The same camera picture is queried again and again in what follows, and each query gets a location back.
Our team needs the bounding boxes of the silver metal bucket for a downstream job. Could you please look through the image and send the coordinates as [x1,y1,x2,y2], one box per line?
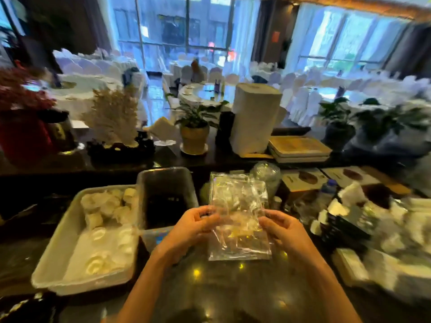
[39,109,85,155]

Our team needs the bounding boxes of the clear bin with blue latch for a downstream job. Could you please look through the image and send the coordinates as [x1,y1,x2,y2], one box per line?
[136,167,200,253]

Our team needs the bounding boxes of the pale coral ornament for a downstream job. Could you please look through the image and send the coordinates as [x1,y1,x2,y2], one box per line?
[80,87,139,148]

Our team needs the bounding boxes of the water bottle with blue cap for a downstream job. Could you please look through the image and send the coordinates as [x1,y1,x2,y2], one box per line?
[316,179,339,207]

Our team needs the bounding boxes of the tall wrapped stack of cups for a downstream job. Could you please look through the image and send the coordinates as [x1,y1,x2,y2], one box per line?
[250,161,282,207]

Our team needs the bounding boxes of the black cylinder device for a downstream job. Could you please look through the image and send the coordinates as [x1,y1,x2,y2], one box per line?
[215,111,235,152]

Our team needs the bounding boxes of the red vase with red flowers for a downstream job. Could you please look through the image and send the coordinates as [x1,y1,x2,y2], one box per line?
[0,62,58,165]

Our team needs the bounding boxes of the black flat tray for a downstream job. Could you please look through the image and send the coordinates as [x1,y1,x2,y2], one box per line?
[271,127,312,137]

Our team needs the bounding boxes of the tea box with brown print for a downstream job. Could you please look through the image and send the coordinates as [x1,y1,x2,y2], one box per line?
[281,168,329,199]
[321,166,381,189]

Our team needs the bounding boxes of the person's right forearm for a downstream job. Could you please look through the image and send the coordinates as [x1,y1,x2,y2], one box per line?
[298,255,363,323]

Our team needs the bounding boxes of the pile of rolled white towels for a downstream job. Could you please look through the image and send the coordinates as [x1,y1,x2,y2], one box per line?
[80,187,137,276]

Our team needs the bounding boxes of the person's right hand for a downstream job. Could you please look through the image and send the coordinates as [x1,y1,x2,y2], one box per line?
[258,209,321,266]

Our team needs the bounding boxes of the green plant in tan pot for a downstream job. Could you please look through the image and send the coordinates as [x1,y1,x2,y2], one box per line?
[165,94,229,155]

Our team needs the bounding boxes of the person's left hand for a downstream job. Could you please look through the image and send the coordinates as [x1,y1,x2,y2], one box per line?
[153,205,223,266]

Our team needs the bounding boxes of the white saucer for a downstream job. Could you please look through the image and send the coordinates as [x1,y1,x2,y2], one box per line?
[179,143,209,156]

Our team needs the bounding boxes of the white plastic bin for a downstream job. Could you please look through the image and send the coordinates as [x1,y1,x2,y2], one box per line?
[31,184,142,297]

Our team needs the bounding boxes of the small labelled cardboard box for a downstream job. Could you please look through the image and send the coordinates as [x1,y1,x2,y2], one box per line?
[331,248,371,288]

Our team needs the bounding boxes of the person's left forearm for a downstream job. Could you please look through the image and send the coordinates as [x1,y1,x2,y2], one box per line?
[114,255,176,323]

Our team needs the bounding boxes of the stack of black chopsticks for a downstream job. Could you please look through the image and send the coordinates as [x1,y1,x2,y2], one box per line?
[145,195,184,230]

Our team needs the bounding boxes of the black tray with fringed cloth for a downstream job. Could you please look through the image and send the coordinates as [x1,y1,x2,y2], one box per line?
[0,292,58,323]

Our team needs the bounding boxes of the round white dining table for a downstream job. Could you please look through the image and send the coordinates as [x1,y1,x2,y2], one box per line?
[25,74,123,120]
[316,85,378,105]
[177,83,236,108]
[53,48,139,73]

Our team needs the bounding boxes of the large glass window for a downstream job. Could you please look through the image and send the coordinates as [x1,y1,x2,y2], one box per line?
[293,6,411,74]
[107,0,260,71]

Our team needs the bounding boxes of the leafy plant in dark pot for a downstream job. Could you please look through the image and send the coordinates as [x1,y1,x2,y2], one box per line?
[318,96,357,153]
[353,97,431,158]

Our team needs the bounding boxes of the stacked wooden tea trays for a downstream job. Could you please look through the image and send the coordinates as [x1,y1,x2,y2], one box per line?
[268,136,333,164]

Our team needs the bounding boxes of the clear plastic bag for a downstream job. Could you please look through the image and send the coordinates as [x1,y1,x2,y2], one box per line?
[207,171,273,262]

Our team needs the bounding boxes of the large white paper roll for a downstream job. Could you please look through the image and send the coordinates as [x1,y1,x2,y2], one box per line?
[230,83,283,157]

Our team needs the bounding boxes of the group of white covered chairs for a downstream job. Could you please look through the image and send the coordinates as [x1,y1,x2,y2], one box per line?
[53,47,431,128]

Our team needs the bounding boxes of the black ornament base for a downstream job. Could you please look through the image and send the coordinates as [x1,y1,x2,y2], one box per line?
[86,131,156,162]

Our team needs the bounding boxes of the clear bag of white items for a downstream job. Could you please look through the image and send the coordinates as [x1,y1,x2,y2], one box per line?
[363,195,431,300]

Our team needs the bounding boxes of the white napkin in stemmed glass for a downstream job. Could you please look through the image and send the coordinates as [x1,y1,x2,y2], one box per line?
[147,117,179,147]

